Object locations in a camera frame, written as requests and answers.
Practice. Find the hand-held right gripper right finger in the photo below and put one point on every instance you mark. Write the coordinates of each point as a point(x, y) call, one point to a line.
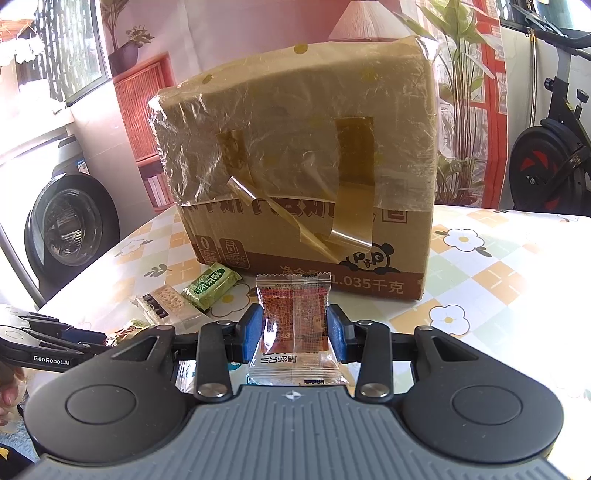
point(338, 337)

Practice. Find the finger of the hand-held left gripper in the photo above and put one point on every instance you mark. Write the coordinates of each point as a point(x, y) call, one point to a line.
point(83, 336)
point(41, 338)

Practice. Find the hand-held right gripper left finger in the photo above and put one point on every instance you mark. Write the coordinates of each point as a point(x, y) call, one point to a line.
point(249, 337)

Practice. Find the clear red snack packet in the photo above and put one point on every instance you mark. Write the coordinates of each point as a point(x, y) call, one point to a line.
point(293, 323)

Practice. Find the yellow green snack packet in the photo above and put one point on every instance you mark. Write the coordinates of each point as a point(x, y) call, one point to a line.
point(131, 328)

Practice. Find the brown cardboard box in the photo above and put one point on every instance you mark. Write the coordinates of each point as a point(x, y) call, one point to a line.
point(277, 258)

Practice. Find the yellow dotted plastic bag liner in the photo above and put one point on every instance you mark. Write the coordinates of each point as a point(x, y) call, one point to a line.
point(277, 115)

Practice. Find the person's left hand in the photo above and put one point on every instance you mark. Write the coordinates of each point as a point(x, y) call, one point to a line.
point(9, 397)

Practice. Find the clear cracker packet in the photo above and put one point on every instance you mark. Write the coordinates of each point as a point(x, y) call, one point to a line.
point(168, 302)

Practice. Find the front-load washing machine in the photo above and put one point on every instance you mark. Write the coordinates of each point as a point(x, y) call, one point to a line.
point(69, 230)

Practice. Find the checked floral tablecloth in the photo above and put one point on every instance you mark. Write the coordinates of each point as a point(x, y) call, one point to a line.
point(485, 286)

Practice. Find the black exercise bike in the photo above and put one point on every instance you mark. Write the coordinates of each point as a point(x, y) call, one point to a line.
point(545, 157)

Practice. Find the black framed window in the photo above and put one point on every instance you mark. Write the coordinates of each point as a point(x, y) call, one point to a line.
point(554, 11)
point(78, 55)

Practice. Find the printed room backdrop cloth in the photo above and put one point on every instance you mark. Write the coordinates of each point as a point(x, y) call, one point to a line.
point(231, 37)

